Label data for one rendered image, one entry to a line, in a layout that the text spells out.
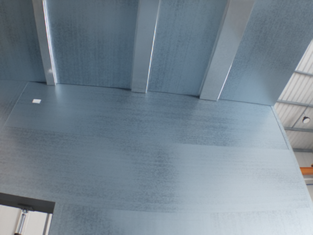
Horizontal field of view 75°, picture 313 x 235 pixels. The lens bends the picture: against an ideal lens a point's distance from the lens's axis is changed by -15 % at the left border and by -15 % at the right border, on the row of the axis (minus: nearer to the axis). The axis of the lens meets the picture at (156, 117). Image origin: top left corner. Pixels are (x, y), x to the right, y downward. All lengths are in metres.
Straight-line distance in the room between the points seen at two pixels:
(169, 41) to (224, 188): 1.01
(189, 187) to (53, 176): 0.79
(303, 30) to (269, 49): 0.29
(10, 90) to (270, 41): 2.02
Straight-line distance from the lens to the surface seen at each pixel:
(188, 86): 1.86
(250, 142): 1.78
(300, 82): 9.73
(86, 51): 1.73
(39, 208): 1.40
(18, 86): 2.06
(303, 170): 11.66
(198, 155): 1.54
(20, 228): 1.41
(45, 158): 1.50
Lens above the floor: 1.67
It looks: 43 degrees up
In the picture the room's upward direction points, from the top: straight up
